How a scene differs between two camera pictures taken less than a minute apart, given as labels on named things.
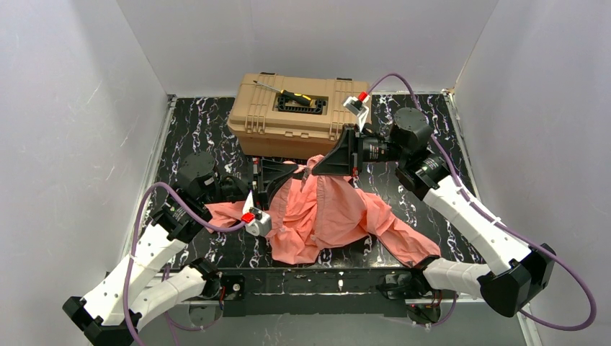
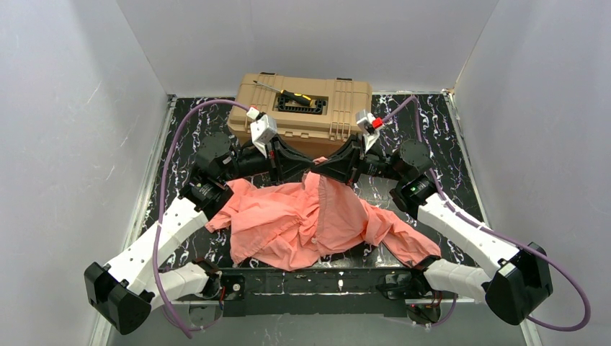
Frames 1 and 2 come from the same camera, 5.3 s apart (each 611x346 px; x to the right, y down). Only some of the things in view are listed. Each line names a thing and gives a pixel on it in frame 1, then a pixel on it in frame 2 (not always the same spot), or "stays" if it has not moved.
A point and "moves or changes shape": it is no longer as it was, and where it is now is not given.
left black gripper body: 256,180 → 274,158
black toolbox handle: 315,109 stays
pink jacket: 315,217 moves or changes shape
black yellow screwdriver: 300,98 stays
